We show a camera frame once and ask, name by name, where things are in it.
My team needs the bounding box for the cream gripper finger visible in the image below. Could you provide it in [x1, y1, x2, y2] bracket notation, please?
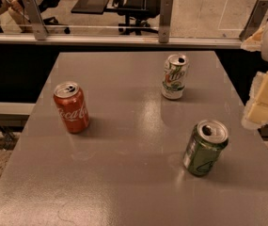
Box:
[241, 26, 264, 52]
[242, 71, 268, 130]

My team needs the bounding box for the white 7up can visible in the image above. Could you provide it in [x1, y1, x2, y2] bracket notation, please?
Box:
[161, 54, 189, 100]

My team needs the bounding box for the green soda can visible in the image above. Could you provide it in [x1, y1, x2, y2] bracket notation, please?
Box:
[182, 120, 229, 176]

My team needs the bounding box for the red coca-cola can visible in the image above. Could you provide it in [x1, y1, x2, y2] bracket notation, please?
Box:
[54, 81, 89, 134]

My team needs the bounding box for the black office chair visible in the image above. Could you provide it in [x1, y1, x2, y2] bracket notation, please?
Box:
[112, 0, 161, 35]

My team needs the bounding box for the right metal bracket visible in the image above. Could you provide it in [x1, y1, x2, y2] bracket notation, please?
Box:
[239, 0, 268, 41]

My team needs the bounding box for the metal bracket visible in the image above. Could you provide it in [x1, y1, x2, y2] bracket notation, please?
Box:
[239, 0, 268, 41]
[158, 0, 173, 43]
[22, 0, 48, 40]

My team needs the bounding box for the middle metal bracket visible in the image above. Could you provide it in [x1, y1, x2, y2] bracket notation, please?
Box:
[158, 0, 173, 43]

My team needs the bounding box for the left metal bracket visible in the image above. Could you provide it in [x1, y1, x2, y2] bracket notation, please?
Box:
[22, 0, 48, 40]

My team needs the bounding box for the metal window rail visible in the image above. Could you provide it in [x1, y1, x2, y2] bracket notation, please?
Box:
[0, 33, 242, 50]

